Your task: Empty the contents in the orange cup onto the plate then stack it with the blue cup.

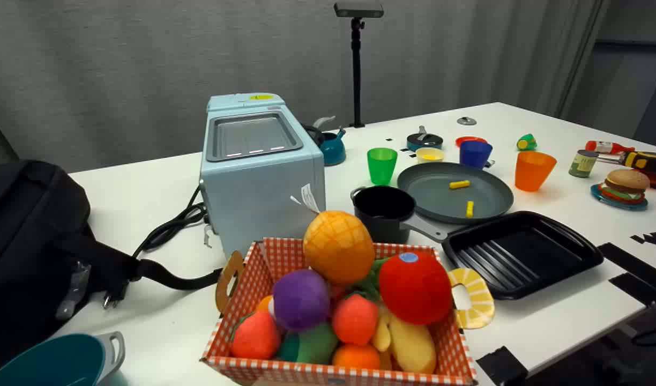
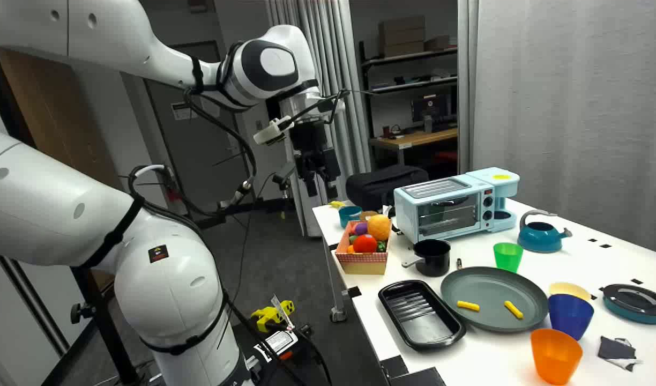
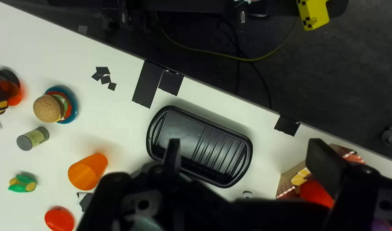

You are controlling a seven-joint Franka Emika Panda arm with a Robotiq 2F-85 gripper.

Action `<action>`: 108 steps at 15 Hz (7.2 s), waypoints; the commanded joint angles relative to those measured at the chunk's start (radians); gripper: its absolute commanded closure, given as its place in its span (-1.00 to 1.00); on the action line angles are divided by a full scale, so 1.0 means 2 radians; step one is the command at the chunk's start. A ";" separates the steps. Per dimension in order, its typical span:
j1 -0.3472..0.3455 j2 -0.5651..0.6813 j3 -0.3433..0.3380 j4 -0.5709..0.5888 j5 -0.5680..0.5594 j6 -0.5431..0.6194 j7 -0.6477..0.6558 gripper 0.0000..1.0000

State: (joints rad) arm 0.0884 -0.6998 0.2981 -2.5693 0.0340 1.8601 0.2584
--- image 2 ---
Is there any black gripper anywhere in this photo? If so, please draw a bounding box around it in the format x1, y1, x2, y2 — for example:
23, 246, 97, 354
290, 121, 344, 201

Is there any orange plastic cup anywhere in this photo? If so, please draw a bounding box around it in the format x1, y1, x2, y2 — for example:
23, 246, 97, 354
529, 327, 586, 386

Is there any green plastic cup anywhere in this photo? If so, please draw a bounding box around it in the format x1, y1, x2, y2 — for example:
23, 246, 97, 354
491, 241, 525, 274

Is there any yellow plastic cup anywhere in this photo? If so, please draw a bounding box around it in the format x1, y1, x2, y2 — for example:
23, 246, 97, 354
548, 280, 595, 303

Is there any blue plastic cup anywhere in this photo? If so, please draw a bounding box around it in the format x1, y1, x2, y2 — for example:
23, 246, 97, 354
548, 292, 596, 340

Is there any teal toy pot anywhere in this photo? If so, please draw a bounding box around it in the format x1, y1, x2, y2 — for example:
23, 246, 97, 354
337, 204, 364, 229

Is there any black bag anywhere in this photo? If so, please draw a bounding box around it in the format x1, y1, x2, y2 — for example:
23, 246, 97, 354
345, 164, 431, 212

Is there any orange plush pineapple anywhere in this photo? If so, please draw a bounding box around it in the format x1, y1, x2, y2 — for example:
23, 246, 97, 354
364, 212, 395, 242

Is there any red plush tomato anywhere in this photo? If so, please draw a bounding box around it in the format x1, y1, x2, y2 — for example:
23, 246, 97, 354
352, 232, 380, 256

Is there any red checkered fruit basket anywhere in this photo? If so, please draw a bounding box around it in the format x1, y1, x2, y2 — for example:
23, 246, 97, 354
335, 219, 392, 277

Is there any wooden desk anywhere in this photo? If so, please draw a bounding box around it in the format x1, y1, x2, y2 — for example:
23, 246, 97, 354
369, 127, 461, 168

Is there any light blue toaster oven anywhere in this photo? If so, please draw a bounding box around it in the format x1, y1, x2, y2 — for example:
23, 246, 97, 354
392, 166, 521, 246

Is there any black metal shelf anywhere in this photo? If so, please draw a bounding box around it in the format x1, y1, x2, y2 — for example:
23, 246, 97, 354
356, 41, 461, 145

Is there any black toy pot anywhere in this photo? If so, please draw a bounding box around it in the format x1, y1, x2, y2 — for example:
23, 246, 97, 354
401, 239, 452, 279

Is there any yellow black tool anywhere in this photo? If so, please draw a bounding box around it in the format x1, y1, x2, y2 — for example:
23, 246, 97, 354
248, 299, 298, 335

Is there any black grill tray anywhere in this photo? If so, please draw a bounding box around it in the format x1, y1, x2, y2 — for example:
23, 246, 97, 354
375, 279, 468, 352

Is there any black box white label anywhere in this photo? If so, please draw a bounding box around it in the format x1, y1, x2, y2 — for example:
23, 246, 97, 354
251, 328, 302, 367

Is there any cardboard box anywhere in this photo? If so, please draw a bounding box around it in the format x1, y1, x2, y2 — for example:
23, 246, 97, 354
380, 15, 429, 58

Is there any dark frying pan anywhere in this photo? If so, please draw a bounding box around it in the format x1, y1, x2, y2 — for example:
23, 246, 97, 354
440, 265, 549, 335

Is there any teal toy kettle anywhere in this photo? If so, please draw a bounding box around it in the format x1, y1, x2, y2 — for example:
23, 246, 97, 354
516, 210, 574, 256

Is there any brown wooden door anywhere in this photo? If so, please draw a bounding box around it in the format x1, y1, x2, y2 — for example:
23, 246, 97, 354
0, 48, 122, 189

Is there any teal pan with dark lid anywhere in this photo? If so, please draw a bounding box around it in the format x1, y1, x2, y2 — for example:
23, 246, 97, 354
599, 280, 656, 327

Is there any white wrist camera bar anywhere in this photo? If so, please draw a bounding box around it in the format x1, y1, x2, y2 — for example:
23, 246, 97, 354
251, 97, 345, 145

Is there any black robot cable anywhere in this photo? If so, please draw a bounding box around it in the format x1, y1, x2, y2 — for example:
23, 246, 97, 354
127, 99, 291, 221

